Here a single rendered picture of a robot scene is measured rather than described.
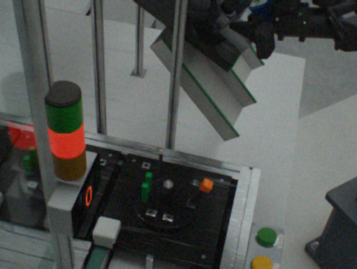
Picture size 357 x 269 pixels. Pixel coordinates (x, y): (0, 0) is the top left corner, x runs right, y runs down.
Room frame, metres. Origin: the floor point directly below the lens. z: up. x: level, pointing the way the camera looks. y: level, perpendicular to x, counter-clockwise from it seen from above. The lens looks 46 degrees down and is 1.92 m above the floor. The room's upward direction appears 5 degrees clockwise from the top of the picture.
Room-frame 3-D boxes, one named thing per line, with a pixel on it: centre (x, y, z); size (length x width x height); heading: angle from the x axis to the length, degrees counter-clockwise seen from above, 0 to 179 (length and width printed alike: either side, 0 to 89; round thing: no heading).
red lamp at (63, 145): (0.56, 0.16, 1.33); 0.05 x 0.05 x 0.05
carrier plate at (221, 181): (0.72, 0.01, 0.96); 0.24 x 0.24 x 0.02; 80
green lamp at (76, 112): (0.56, 0.16, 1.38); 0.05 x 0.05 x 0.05
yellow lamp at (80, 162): (0.56, 0.16, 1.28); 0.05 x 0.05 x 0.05
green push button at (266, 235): (0.67, -0.20, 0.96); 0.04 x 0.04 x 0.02
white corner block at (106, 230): (0.64, 0.12, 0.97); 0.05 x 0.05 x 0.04; 80
